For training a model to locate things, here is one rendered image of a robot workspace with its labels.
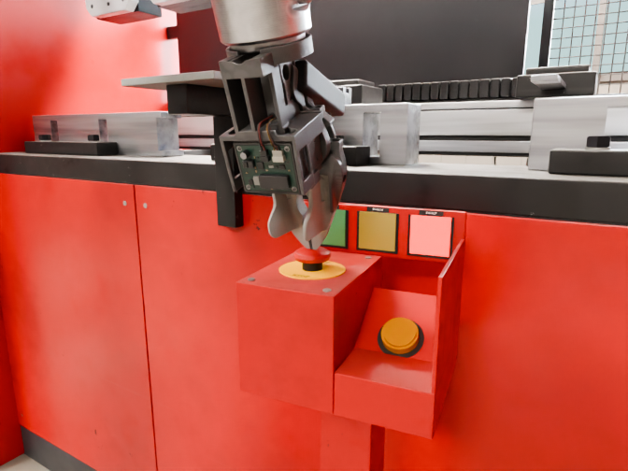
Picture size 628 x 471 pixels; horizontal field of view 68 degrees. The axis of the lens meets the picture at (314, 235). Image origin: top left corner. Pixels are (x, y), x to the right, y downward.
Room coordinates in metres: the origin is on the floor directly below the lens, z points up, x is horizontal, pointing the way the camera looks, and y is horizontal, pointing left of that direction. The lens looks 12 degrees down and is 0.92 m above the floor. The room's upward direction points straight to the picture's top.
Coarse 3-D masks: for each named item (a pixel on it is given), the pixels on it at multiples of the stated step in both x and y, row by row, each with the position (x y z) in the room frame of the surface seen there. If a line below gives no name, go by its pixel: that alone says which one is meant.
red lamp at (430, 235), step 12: (420, 216) 0.52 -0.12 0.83; (420, 228) 0.52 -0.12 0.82; (432, 228) 0.52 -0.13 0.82; (444, 228) 0.51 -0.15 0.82; (420, 240) 0.52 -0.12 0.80; (432, 240) 0.52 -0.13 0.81; (444, 240) 0.51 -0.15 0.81; (420, 252) 0.52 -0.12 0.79; (432, 252) 0.52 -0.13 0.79; (444, 252) 0.51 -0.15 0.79
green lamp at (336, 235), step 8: (336, 216) 0.56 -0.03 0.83; (344, 216) 0.56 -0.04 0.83; (336, 224) 0.56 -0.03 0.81; (344, 224) 0.56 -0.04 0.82; (328, 232) 0.57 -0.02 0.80; (336, 232) 0.56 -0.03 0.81; (344, 232) 0.56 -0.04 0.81; (328, 240) 0.57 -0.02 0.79; (336, 240) 0.56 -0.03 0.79; (344, 240) 0.56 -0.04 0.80
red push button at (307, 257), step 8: (304, 248) 0.49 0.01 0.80; (320, 248) 0.49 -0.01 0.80; (296, 256) 0.48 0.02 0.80; (304, 256) 0.47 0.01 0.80; (312, 256) 0.47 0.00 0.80; (320, 256) 0.47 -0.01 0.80; (328, 256) 0.48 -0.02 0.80; (304, 264) 0.48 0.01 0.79; (312, 264) 0.48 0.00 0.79; (320, 264) 0.48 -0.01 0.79
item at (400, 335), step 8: (392, 320) 0.46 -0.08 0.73; (400, 320) 0.46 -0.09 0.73; (408, 320) 0.46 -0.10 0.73; (384, 328) 0.45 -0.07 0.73; (392, 328) 0.45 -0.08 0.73; (400, 328) 0.45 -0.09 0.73; (408, 328) 0.45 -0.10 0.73; (416, 328) 0.45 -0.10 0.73; (384, 336) 0.44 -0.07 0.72; (392, 336) 0.44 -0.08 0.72; (400, 336) 0.44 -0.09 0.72; (408, 336) 0.44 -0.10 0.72; (416, 336) 0.44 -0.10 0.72; (384, 344) 0.44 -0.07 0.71; (392, 344) 0.43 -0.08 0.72; (400, 344) 0.43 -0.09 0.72; (408, 344) 0.43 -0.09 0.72; (416, 344) 0.44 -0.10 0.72; (400, 352) 0.43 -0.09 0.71
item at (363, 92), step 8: (336, 80) 1.05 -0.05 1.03; (344, 80) 1.04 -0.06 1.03; (352, 80) 1.03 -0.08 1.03; (360, 80) 1.03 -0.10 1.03; (352, 88) 1.02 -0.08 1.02; (360, 88) 1.01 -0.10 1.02; (368, 88) 1.03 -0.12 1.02; (376, 88) 1.07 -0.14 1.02; (352, 96) 1.02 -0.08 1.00; (360, 96) 1.01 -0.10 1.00; (368, 96) 1.04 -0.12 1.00; (376, 96) 1.07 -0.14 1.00; (352, 104) 1.03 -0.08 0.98; (360, 104) 1.03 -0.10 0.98
